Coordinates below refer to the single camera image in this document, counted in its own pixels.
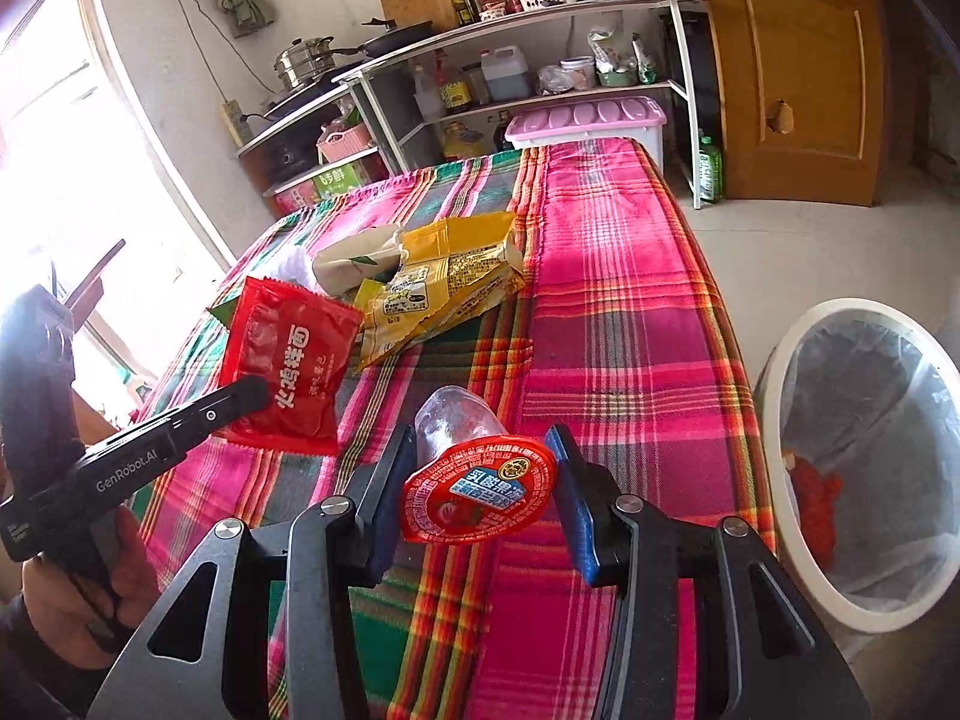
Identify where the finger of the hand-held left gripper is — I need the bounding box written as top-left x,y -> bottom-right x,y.
176,375 -> 272,442

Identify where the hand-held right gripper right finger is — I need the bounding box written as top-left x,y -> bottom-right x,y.
544,424 -> 875,720

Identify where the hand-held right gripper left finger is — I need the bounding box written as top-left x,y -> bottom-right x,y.
86,424 -> 421,720

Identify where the red sauce packet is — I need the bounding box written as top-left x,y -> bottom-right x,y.
217,275 -> 366,457

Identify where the clear jelly cup red lid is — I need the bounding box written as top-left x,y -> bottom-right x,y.
400,384 -> 562,547

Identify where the small yellow snack packet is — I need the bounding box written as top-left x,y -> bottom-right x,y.
352,276 -> 451,370

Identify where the large yellow snack bag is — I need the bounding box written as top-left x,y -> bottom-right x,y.
401,210 -> 528,331

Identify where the white trash bin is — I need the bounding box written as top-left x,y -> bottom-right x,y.
752,298 -> 960,635

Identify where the person's left forearm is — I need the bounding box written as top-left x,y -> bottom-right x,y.
0,592 -> 102,720

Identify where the person's left hand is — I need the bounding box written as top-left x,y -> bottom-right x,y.
19,499 -> 162,653

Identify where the crumpled clear plastic wrap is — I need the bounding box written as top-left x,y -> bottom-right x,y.
262,244 -> 316,286

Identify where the beige tissue pack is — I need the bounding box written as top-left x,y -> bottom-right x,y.
311,225 -> 410,295

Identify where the pink plaid tablecloth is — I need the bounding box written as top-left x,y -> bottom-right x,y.
131,136 -> 777,720

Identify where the red wrapper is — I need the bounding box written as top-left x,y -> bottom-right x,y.
784,454 -> 845,567

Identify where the green carton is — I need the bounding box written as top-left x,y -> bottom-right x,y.
311,161 -> 376,200

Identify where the low stove shelf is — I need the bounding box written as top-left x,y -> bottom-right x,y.
236,79 -> 398,218

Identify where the white power strip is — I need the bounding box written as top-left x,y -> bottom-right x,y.
223,99 -> 252,149

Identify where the pink plastic basket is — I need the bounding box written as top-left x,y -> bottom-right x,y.
316,124 -> 374,164

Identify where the black gas stove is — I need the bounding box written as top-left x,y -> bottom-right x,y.
259,79 -> 353,121

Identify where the steel steamer pot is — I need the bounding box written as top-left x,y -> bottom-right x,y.
271,36 -> 338,95

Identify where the yellow cooking oil bottle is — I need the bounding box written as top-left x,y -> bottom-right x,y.
442,120 -> 488,162

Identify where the clear liquid bottle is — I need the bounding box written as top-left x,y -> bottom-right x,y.
411,64 -> 440,121

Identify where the green plastic bottle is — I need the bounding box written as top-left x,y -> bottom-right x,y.
696,131 -> 725,203

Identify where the oil bottle yellow label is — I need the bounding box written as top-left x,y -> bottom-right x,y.
435,52 -> 473,113

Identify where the storage box with pink lid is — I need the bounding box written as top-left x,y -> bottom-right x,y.
504,97 -> 668,173

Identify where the black frying pan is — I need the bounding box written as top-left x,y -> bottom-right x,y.
330,19 -> 436,61

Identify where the white jug dark liquid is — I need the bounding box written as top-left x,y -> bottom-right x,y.
480,45 -> 535,102

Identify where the green white packet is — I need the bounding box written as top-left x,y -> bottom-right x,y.
631,34 -> 661,85

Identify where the printed snack bag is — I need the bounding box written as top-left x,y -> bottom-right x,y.
587,26 -> 638,76

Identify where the white metal shelf rack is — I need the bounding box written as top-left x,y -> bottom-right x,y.
330,0 -> 710,211

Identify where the wooden door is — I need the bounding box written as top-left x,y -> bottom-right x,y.
686,0 -> 890,207

